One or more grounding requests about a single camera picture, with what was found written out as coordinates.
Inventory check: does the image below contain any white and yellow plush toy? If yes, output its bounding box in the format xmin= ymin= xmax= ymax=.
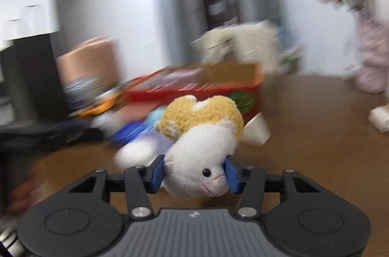
xmin=153 ymin=95 xmax=244 ymax=199

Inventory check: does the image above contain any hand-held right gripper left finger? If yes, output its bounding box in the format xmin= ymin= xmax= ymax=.
xmin=67 ymin=154 xmax=166 ymax=220

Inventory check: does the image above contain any pink patterned pajamas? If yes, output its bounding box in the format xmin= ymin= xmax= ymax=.
xmin=354 ymin=14 xmax=389 ymax=93

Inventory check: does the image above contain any black cabinet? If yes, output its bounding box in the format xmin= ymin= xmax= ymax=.
xmin=0 ymin=32 xmax=70 ymax=124

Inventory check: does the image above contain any clear glass jar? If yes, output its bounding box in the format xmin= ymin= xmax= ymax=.
xmin=63 ymin=78 xmax=102 ymax=107

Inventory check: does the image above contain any pink suitcase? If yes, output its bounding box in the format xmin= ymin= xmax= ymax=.
xmin=57 ymin=37 xmax=119 ymax=93

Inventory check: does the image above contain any white soft pad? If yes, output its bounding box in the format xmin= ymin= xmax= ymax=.
xmin=115 ymin=140 xmax=159 ymax=169

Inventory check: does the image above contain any white foam block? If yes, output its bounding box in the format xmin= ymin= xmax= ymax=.
xmin=369 ymin=105 xmax=389 ymax=133

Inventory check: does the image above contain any light blue plush toy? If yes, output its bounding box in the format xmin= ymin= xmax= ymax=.
xmin=146 ymin=109 xmax=166 ymax=136

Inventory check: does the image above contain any white paper cup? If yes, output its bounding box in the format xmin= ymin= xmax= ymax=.
xmin=243 ymin=113 xmax=272 ymax=146

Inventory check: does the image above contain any orange strap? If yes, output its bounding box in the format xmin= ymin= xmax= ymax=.
xmin=80 ymin=94 xmax=126 ymax=118

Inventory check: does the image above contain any red cardboard box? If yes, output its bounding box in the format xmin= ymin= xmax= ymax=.
xmin=123 ymin=62 xmax=263 ymax=124

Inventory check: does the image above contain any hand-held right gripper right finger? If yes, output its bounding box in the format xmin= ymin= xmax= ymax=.
xmin=223 ymin=155 xmax=321 ymax=219

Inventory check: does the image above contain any purple soft packet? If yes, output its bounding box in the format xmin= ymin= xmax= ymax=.
xmin=111 ymin=121 xmax=154 ymax=146

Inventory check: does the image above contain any beige coat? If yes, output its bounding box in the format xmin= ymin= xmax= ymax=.
xmin=191 ymin=21 xmax=282 ymax=75

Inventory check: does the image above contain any dark wooden door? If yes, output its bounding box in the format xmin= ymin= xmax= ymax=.
xmin=197 ymin=0 xmax=244 ymax=29

